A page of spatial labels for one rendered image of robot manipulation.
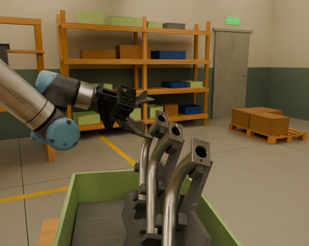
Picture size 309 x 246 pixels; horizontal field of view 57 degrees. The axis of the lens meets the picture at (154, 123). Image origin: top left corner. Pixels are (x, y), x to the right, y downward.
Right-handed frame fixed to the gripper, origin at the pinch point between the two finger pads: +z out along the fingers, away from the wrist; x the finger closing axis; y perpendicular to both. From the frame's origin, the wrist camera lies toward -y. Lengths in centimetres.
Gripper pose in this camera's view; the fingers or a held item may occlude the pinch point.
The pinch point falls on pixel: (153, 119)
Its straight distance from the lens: 89.7
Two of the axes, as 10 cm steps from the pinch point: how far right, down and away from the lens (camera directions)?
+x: 0.2, -8.1, 5.9
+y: 4.0, -5.3, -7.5
